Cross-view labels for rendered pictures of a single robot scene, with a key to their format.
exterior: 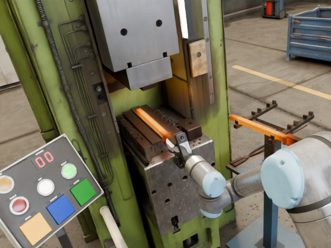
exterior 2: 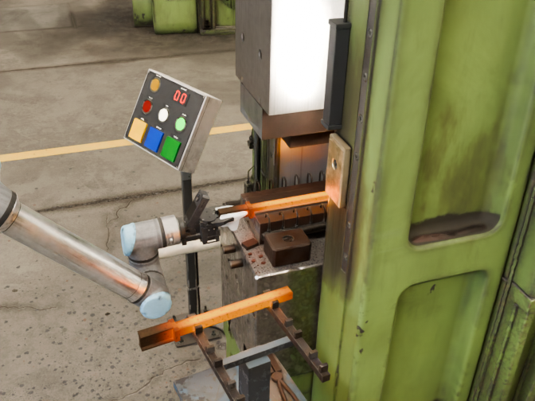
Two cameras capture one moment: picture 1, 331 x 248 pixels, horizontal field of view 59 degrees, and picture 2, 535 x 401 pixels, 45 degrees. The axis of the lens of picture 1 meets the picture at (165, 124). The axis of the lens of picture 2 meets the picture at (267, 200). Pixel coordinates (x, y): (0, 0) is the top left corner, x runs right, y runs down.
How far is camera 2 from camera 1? 2.13 m
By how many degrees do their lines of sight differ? 77
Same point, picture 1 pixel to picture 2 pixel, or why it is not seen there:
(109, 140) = (270, 165)
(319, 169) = not seen: outside the picture
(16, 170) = (166, 84)
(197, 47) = (335, 150)
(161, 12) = (263, 43)
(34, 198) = (154, 113)
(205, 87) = (341, 231)
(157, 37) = (257, 72)
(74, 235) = not seen: hidden behind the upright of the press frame
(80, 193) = (167, 146)
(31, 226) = (137, 125)
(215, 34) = (369, 161)
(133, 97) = not seen: hidden behind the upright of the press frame
